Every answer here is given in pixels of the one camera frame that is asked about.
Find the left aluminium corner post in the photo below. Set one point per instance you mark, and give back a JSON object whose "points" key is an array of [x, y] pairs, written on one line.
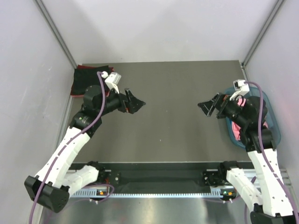
{"points": [[46, 15]]}

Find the black t shirt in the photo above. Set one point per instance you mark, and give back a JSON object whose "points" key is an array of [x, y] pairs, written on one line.
{"points": [[86, 79]]}

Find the right aluminium corner post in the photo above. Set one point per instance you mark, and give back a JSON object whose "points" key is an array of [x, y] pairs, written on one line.
{"points": [[264, 28]]}

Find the teal plastic laundry basket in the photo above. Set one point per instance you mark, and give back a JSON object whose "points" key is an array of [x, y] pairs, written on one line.
{"points": [[270, 121]]}

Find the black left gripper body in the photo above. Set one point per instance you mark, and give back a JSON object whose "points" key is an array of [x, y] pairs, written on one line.
{"points": [[117, 102]]}

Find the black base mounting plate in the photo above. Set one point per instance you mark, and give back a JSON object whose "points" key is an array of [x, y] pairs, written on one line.
{"points": [[164, 177]]}

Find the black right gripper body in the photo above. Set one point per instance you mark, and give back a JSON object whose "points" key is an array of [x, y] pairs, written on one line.
{"points": [[228, 108]]}

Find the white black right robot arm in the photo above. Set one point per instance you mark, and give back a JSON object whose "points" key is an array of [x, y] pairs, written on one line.
{"points": [[272, 202]]}

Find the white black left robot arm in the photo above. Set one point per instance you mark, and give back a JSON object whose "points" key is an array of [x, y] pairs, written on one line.
{"points": [[50, 187]]}

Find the folded dark red t shirt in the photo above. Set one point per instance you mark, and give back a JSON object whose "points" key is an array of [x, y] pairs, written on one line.
{"points": [[109, 69]]}

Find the grey slotted cable duct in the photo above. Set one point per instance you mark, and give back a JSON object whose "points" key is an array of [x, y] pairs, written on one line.
{"points": [[212, 193]]}

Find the aluminium corner post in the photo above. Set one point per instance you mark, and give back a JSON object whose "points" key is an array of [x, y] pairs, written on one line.
{"points": [[46, 15], [264, 28]]}

